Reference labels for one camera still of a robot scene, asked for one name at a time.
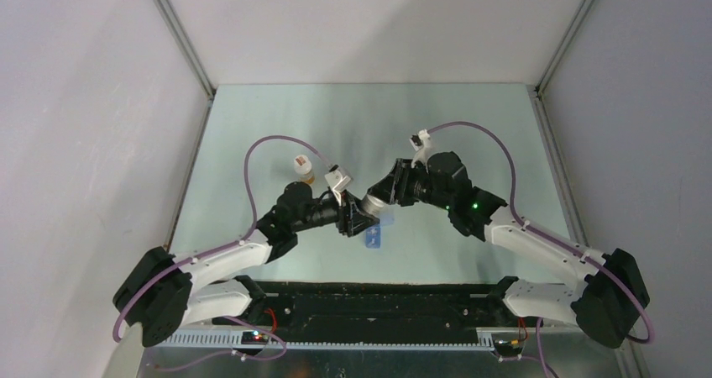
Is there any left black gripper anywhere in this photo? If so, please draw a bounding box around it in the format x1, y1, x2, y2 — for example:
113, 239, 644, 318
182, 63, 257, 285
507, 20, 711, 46
292, 188, 378, 237

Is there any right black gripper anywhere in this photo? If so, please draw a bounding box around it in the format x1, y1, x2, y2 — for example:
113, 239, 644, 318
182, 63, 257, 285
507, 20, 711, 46
369, 158, 453, 211

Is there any white pill bottle blue label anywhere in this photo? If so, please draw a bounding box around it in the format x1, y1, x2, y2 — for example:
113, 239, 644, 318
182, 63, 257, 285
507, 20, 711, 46
360, 194, 387, 217

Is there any blue pill organizer box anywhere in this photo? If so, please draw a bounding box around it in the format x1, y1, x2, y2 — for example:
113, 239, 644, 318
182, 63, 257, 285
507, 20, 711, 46
364, 210, 395, 249

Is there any white bottle orange label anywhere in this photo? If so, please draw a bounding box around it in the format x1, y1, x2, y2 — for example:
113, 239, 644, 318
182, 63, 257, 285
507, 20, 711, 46
293, 155, 315, 185

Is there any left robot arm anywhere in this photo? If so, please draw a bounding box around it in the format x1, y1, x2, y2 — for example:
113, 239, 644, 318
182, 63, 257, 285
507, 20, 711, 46
113, 182, 386, 348

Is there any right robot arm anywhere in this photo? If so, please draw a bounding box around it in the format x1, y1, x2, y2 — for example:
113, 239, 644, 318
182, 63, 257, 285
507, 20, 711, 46
363, 152, 650, 349

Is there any left control board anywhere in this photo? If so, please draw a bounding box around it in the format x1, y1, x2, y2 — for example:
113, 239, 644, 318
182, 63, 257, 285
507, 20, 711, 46
240, 331, 272, 346

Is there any control board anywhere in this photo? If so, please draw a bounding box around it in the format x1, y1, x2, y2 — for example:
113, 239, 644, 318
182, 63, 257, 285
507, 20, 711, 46
493, 339, 526, 351
240, 331, 272, 346

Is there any right control board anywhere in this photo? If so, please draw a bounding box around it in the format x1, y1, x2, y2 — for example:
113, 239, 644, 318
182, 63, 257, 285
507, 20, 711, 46
493, 339, 526, 351

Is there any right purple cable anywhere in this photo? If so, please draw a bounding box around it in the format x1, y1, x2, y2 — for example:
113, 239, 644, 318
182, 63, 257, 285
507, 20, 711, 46
425, 121, 657, 346

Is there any purple cable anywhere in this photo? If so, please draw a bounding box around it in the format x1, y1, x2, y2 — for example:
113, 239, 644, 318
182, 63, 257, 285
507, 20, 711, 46
425, 121, 657, 346
113, 135, 335, 344

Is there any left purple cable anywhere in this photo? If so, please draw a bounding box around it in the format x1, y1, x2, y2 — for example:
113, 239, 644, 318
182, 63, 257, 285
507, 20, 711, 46
113, 135, 335, 344

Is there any left aluminium frame post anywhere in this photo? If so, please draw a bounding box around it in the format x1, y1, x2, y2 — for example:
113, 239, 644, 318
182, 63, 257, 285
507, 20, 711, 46
153, 0, 217, 100

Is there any aluminium frame post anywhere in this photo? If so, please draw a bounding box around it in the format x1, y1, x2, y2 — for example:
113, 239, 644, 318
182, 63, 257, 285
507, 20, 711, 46
153, 0, 217, 100
534, 0, 598, 100

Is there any right aluminium frame post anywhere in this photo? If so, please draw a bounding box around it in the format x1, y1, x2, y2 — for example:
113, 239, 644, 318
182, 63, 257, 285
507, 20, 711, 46
534, 0, 598, 100

